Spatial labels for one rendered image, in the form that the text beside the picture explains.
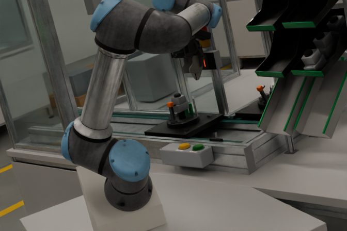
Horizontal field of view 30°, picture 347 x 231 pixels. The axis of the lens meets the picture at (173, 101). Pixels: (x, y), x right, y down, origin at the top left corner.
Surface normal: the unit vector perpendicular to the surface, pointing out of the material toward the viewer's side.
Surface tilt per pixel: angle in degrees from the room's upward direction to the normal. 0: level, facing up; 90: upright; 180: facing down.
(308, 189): 0
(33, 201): 90
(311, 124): 45
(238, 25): 90
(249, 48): 90
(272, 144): 90
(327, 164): 0
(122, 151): 52
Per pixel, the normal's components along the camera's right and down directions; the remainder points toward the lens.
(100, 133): 0.51, -0.20
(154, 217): 0.32, 0.16
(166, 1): -0.28, 0.29
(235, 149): -0.68, 0.32
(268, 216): -0.22, -0.94
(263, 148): 0.70, 0.01
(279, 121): -0.71, -0.44
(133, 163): 0.20, -0.47
